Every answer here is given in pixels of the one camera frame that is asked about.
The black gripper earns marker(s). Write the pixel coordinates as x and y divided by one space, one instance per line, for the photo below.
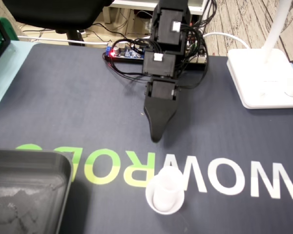
162 89

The white plastic cup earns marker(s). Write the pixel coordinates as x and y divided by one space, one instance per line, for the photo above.
164 195

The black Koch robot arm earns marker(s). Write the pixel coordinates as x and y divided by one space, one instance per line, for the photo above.
166 29

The blue circuit board, red LED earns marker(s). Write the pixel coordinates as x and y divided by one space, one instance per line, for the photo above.
127 52

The small controller board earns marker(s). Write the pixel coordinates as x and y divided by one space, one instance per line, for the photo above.
200 58

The dark mat with WOWROBO print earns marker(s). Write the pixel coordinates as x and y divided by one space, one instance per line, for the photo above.
75 102

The white desk lamp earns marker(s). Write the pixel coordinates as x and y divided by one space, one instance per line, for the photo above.
266 78

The black plastic tray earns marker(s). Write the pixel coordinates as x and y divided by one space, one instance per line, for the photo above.
27 195

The green object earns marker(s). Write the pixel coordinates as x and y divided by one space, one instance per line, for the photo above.
11 29

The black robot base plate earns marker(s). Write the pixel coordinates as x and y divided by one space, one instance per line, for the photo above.
127 61

